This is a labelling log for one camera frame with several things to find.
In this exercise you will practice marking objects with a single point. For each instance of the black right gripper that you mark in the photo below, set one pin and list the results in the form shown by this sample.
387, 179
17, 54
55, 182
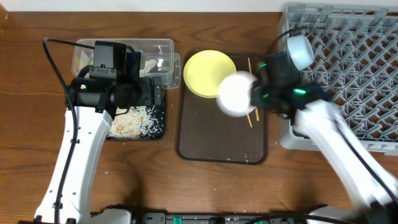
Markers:
257, 97

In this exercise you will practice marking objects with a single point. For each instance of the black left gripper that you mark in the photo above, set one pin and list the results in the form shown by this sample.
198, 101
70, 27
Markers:
156, 90

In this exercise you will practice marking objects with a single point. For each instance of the wooden chopstick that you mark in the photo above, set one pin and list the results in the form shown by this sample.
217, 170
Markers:
250, 71
249, 119

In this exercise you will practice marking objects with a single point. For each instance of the white tissue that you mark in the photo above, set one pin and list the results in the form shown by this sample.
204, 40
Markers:
149, 65

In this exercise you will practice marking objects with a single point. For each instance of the white pink bowl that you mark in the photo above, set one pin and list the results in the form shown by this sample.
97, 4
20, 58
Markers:
234, 94

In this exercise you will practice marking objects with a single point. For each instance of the yellow plate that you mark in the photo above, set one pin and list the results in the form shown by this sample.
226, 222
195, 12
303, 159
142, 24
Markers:
205, 70

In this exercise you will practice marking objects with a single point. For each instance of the light blue bowl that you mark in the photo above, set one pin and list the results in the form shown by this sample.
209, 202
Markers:
300, 51

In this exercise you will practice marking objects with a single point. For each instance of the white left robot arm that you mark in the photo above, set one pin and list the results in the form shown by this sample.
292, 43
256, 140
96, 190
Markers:
87, 125

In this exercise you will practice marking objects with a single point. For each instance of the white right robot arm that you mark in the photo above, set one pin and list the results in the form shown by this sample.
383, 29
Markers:
371, 188

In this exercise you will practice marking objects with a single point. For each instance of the clear plastic waste bin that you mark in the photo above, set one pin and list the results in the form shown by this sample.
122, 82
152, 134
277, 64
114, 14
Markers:
162, 50

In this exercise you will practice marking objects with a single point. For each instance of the black food waste tray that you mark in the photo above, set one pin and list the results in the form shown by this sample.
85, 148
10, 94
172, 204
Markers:
155, 130

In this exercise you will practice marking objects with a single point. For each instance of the grey dishwasher rack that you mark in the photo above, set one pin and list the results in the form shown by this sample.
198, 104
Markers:
355, 49

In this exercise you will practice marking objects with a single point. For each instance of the pile of rice and peanuts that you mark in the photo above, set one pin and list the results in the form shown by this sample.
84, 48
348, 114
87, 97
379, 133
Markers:
133, 123

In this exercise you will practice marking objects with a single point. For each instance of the dark brown serving tray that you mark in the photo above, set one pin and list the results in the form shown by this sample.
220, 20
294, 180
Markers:
205, 133

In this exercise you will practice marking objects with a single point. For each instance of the black rail at table edge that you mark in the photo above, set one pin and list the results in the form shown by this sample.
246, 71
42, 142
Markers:
195, 218

